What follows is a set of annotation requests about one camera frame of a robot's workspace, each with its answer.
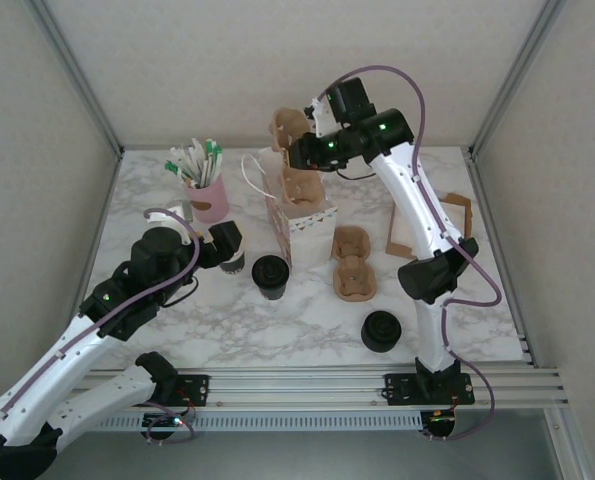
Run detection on brown pulp cup carrier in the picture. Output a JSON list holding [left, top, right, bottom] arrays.
[[269, 107, 326, 207]]

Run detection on black plastic cup lid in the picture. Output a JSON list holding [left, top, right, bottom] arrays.
[[250, 254, 291, 290]]

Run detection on black paper coffee cup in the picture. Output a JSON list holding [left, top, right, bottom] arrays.
[[256, 282, 287, 301]]

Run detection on white paper bag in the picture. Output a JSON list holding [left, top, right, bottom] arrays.
[[240, 147, 339, 274]]

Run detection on pink cylindrical holder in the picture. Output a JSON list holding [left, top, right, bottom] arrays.
[[184, 174, 230, 225]]

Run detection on stack of white napkins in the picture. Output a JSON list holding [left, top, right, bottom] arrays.
[[391, 207, 414, 247]]

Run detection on brown cardboard cup carrier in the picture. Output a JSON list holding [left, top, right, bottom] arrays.
[[329, 225, 378, 304]]

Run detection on brown cardboard tray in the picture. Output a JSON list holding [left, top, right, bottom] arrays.
[[385, 192, 473, 260]]

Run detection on small circuit board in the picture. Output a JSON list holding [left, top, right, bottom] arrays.
[[424, 409, 458, 436], [144, 412, 186, 431]]

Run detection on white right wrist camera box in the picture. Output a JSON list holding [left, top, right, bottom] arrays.
[[304, 98, 336, 137]]

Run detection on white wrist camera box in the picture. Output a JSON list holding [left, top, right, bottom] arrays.
[[144, 199, 196, 246], [304, 98, 336, 137]]

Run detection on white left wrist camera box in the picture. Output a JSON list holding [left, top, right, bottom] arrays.
[[144, 199, 196, 246]]

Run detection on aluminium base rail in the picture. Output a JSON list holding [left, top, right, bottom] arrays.
[[26, 367, 571, 414]]

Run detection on aluminium frame post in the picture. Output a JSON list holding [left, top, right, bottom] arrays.
[[469, 0, 568, 159], [29, 0, 126, 157]]

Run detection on white slotted cable duct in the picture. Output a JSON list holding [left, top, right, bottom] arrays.
[[91, 412, 423, 432]]

